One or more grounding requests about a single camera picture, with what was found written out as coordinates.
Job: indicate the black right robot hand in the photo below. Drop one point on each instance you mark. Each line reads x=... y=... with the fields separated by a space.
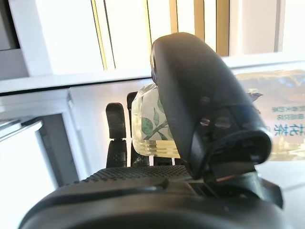
x=195 y=83

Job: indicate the clear tea bottle white cap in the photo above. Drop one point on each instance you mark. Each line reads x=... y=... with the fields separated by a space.
x=281 y=95

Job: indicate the large framed window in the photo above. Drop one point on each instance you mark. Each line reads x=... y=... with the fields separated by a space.
x=133 y=28

